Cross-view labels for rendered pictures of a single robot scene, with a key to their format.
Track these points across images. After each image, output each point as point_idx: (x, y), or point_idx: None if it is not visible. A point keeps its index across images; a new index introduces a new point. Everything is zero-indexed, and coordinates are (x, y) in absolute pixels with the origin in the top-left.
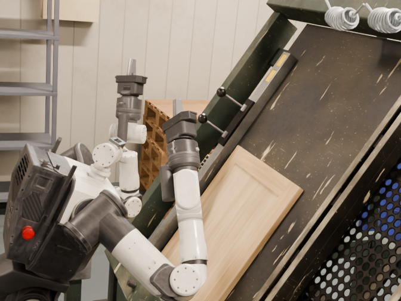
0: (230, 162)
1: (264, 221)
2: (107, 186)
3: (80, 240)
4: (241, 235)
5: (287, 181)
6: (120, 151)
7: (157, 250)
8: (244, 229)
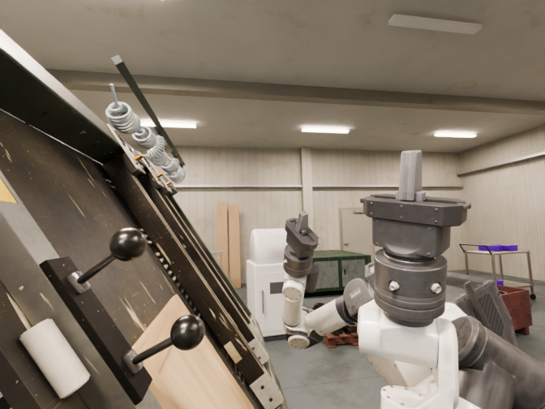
0: (158, 388)
1: (203, 340)
2: (375, 307)
3: None
4: (217, 374)
5: (174, 301)
6: None
7: (318, 308)
8: (213, 369)
